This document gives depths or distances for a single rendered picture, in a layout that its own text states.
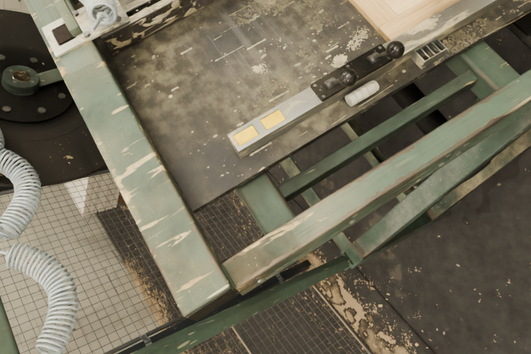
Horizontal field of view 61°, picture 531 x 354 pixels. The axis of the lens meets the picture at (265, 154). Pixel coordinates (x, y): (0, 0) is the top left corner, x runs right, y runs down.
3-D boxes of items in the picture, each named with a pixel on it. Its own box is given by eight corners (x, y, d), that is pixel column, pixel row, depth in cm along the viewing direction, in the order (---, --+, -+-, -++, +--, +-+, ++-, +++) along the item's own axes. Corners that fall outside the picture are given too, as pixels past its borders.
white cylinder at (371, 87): (351, 109, 104) (378, 92, 106) (352, 103, 102) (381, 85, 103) (344, 99, 105) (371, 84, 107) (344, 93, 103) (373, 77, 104)
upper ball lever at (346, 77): (339, 87, 103) (363, 80, 90) (325, 95, 103) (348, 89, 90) (332, 73, 103) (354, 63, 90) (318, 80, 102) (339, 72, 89)
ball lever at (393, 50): (382, 62, 105) (411, 51, 92) (368, 70, 105) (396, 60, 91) (374, 48, 105) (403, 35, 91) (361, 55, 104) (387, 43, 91)
